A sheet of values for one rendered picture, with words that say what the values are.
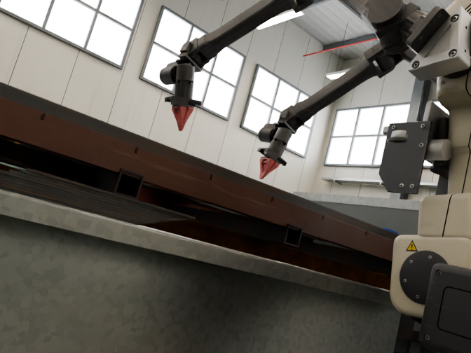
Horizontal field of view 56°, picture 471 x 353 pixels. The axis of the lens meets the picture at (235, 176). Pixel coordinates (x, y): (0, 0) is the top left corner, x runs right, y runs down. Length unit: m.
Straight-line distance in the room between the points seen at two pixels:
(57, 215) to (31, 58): 9.04
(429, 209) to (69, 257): 0.69
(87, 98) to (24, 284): 9.09
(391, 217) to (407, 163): 0.97
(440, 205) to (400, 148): 0.15
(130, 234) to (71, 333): 0.25
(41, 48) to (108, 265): 8.98
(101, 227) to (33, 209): 0.09
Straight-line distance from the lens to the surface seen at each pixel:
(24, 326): 0.85
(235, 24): 1.40
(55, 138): 0.86
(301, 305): 1.14
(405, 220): 1.93
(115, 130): 0.93
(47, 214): 0.65
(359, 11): 1.14
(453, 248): 0.95
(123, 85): 10.18
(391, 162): 1.04
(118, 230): 0.68
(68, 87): 9.75
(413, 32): 0.96
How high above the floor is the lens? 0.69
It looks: 9 degrees up
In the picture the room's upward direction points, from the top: 15 degrees clockwise
